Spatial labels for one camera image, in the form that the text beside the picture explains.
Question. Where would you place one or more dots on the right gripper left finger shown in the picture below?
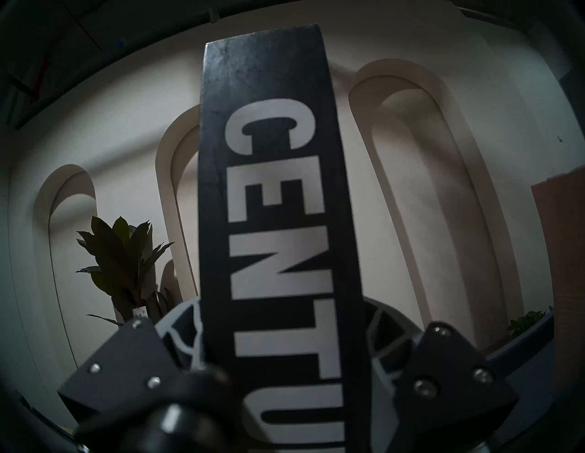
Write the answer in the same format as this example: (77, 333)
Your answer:
(137, 388)

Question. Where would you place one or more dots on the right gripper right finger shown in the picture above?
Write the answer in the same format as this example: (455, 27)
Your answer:
(438, 392)

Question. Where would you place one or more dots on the brown HOMES book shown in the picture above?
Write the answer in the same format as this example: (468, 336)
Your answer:
(562, 274)

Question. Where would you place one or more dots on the black CENTURY book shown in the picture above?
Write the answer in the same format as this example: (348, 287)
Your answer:
(274, 228)

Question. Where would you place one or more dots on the black three-tier utility cart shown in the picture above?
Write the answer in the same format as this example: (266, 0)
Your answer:
(525, 347)

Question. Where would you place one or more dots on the tall green potted plant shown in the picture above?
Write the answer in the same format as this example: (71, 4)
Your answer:
(119, 260)

